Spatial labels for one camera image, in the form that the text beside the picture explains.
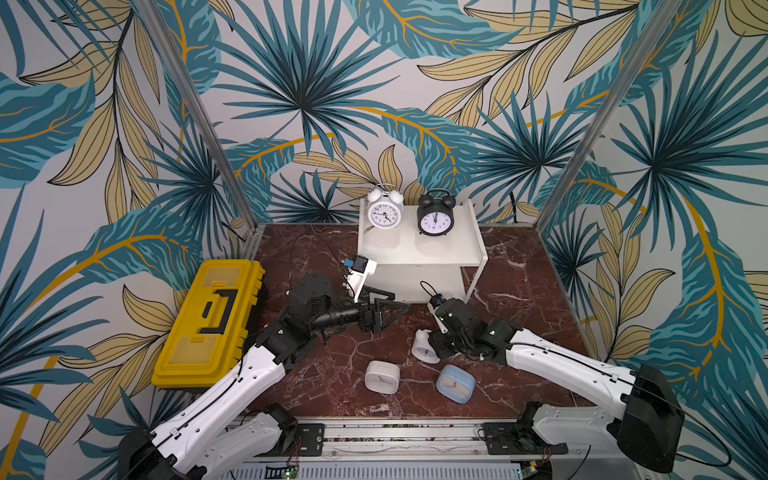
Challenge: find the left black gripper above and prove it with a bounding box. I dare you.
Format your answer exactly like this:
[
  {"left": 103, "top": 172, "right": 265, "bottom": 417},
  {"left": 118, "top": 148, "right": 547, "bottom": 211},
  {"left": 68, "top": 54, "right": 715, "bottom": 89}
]
[{"left": 310, "top": 286, "right": 409, "bottom": 334}]

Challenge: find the white matte twin-bell alarm clock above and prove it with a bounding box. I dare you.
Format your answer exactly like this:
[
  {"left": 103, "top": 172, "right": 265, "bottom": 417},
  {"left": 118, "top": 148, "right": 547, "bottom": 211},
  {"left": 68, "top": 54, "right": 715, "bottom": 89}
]
[{"left": 411, "top": 329, "right": 441, "bottom": 365}]

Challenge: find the white chrome twin-bell alarm clock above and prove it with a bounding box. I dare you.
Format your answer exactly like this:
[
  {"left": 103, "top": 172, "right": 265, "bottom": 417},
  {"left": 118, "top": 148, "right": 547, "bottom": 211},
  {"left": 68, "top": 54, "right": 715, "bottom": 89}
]
[{"left": 366, "top": 183, "right": 404, "bottom": 230}]

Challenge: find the black twin-bell alarm clock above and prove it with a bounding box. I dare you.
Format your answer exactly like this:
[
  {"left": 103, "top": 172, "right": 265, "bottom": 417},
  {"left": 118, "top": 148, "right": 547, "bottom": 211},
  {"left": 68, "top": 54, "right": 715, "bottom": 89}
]
[{"left": 417, "top": 188, "right": 456, "bottom": 237}]

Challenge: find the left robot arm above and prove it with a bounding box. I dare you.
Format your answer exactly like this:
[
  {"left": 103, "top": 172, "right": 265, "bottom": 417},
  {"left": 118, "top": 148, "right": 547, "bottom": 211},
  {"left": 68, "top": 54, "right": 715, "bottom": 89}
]
[{"left": 116, "top": 272, "right": 409, "bottom": 479}]

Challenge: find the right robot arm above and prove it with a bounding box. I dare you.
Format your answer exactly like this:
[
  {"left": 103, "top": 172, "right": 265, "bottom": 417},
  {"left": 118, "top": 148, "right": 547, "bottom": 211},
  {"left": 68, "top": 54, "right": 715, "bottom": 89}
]
[{"left": 429, "top": 294, "right": 685, "bottom": 474}]

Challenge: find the light blue square alarm clock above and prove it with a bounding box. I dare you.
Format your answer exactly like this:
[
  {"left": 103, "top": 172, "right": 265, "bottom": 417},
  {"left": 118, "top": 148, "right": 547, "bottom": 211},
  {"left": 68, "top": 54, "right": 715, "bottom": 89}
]
[{"left": 436, "top": 365, "right": 476, "bottom": 404}]

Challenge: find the white two-tier shelf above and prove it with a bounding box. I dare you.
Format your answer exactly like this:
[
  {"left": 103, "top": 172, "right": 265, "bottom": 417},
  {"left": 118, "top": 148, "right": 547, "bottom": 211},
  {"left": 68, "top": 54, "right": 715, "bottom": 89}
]
[{"left": 357, "top": 199, "right": 488, "bottom": 303}]

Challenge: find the white square alarm clock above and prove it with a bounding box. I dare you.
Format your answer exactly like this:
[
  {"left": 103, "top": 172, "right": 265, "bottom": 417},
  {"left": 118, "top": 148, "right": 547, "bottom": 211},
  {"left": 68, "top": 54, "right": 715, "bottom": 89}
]
[{"left": 364, "top": 360, "right": 400, "bottom": 395}]

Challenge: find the yellow plastic toolbox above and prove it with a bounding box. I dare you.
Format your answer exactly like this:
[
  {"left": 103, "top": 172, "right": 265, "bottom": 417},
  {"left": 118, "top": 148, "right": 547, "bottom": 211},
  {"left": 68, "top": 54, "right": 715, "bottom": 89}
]
[{"left": 151, "top": 259, "right": 265, "bottom": 389}]

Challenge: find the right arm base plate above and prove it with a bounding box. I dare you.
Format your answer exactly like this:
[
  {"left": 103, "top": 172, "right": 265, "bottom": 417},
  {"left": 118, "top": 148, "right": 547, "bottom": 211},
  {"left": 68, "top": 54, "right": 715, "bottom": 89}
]
[{"left": 478, "top": 422, "right": 569, "bottom": 457}]

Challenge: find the aluminium mounting rail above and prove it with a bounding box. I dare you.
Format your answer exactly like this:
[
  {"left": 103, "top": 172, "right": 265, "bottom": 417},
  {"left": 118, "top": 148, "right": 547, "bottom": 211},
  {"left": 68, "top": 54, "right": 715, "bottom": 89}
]
[{"left": 227, "top": 416, "right": 649, "bottom": 480}]

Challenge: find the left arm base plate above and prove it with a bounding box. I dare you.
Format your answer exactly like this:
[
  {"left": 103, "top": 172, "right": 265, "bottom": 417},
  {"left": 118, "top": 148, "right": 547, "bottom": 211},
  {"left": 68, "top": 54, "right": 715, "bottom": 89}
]
[{"left": 263, "top": 423, "right": 326, "bottom": 457}]

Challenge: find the left aluminium frame post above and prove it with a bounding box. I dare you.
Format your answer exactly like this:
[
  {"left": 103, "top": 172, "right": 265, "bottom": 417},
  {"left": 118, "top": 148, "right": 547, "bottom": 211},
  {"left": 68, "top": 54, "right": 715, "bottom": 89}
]
[{"left": 134, "top": 0, "right": 258, "bottom": 231}]

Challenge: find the aluminium frame post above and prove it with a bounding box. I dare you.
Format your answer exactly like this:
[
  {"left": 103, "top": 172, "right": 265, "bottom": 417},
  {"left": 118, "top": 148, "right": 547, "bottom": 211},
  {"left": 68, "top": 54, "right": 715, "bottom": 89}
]
[
  {"left": 134, "top": 0, "right": 258, "bottom": 231},
  {"left": 535, "top": 0, "right": 682, "bottom": 233}
]

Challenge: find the right aluminium frame post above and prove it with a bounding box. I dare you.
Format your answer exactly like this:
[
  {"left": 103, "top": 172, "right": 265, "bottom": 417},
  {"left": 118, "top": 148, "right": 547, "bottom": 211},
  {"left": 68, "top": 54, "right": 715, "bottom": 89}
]
[{"left": 535, "top": 0, "right": 682, "bottom": 233}]

